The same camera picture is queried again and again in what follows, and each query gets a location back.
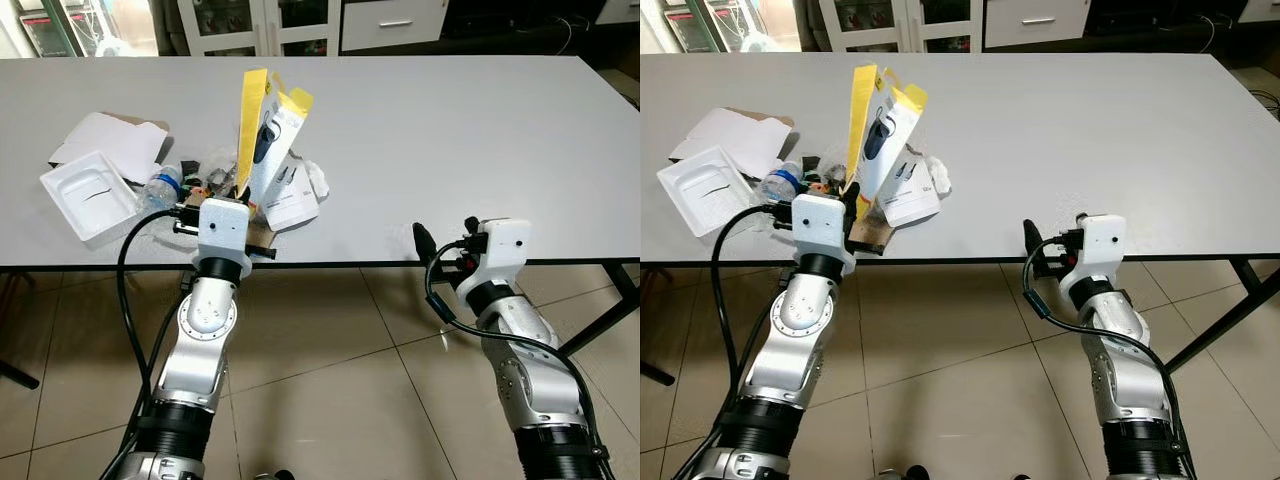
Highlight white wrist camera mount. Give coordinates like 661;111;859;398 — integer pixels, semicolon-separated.
1059;213;1129;293
455;218;532;298
789;193;858;264
196;197;253;265

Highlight window with green frame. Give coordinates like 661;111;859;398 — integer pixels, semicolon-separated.
0;0;163;59
640;0;803;55

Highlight small dark crumpled trash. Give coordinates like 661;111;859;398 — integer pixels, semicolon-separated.
183;148;239;199
800;143;851;197

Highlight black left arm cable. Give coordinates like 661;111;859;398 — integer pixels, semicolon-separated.
100;203;203;479
690;201;797;479

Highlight white printed packaging box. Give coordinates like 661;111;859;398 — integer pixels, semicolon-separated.
263;160;322;234
882;155;944;228

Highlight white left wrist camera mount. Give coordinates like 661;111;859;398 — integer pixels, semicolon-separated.
196;197;253;265
789;193;858;264

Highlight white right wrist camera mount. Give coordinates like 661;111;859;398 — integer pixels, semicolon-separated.
455;218;532;298
1059;213;1129;293

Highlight clear plastic bottle blue cap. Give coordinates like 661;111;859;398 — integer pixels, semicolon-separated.
139;161;187;214
756;158;807;209

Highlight black slanted table leg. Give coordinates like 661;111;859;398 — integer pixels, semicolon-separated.
1163;257;1280;377
556;262;641;358

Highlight white plastic tray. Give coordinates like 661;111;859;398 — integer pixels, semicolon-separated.
656;146;763;239
39;150;143;244

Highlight yellow headset package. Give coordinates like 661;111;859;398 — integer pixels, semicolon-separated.
234;68;316;207
845;64;930;203

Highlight crumpled white tissue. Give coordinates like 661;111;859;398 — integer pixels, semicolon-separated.
920;152;952;197
300;157;332;202

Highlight white drawer unit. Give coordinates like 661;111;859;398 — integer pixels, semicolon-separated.
340;0;452;54
984;0;1094;50

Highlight white glass door cabinet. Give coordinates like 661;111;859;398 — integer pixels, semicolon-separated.
818;0;987;54
177;0;342;58

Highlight white folded paper sheet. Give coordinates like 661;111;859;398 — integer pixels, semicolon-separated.
49;111;172;187
668;106;796;183

